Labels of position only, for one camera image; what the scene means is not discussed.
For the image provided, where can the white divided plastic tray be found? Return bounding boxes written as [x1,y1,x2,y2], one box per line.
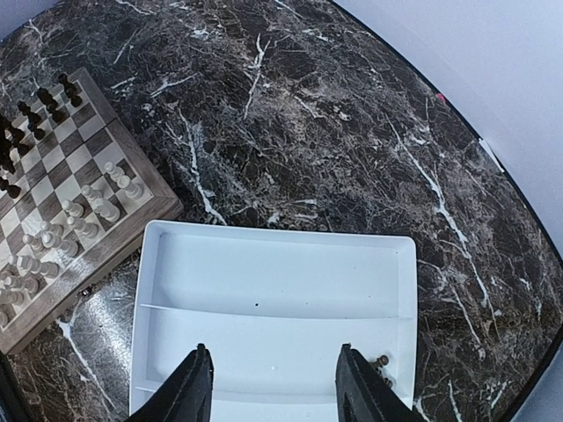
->
[129,221,418,421]

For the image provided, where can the dark pieces cross cluster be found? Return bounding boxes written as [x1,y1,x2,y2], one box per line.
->
[369,354,393,388]

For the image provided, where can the dark chess piece rows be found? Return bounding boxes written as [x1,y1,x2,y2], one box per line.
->
[1,73,84,175]

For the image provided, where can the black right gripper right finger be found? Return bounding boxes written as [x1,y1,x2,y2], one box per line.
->
[335,344,422,422]

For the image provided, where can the wooden chess board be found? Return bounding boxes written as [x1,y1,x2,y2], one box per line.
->
[1,69,182,354]

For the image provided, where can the white chess piece row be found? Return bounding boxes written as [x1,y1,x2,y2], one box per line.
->
[1,145,157,336]

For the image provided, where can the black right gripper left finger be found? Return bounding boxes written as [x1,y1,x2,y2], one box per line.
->
[129,343,214,422]

